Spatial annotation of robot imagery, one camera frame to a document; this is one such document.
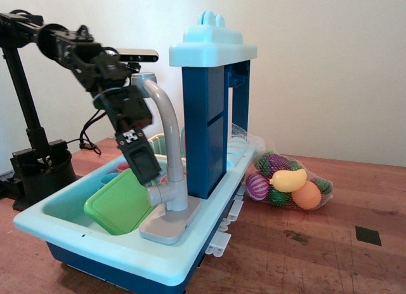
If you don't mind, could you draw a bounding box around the green toy cutting board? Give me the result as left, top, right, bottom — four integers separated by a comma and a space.
84, 169, 155, 236

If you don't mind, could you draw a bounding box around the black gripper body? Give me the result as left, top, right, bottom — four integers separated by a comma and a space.
93, 86, 153, 134

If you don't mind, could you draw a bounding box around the black tape patch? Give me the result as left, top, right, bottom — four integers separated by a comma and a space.
355, 226, 382, 246

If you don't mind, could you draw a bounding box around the blue toy sink unit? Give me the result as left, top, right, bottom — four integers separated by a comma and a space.
14, 137, 255, 293

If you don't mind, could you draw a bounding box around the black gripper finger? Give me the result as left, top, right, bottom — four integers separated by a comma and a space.
115, 128, 161, 184

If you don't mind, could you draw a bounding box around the grey toy faucet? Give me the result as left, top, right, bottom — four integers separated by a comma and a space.
131, 73, 200, 245

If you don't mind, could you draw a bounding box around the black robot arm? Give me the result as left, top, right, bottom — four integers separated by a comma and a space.
1, 10, 160, 211

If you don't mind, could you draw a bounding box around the silver depth camera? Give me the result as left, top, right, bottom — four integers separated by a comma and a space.
117, 48, 159, 62

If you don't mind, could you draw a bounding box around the teal dish rack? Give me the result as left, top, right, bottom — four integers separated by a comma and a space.
148, 133, 167, 156

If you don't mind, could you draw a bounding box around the black camera cable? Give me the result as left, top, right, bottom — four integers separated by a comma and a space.
78, 109, 110, 155

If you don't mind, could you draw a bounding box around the teal toy cup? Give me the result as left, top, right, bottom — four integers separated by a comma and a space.
100, 172, 119, 187

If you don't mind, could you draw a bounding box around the orange toy fruit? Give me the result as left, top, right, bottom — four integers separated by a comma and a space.
291, 181, 321, 210

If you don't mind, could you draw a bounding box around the yellow toy mango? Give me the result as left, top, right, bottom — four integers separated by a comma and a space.
269, 169, 307, 192

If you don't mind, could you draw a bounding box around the pink toy cup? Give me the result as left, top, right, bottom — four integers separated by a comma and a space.
117, 161, 130, 173

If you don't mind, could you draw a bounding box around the mesh bag of toy food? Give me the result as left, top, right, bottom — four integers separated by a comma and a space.
227, 124, 333, 210

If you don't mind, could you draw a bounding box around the purple toy onion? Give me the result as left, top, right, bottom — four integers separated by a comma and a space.
246, 173, 269, 201

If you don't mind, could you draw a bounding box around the blue toy shelf tower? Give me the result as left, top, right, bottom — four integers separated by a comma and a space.
169, 11, 258, 199

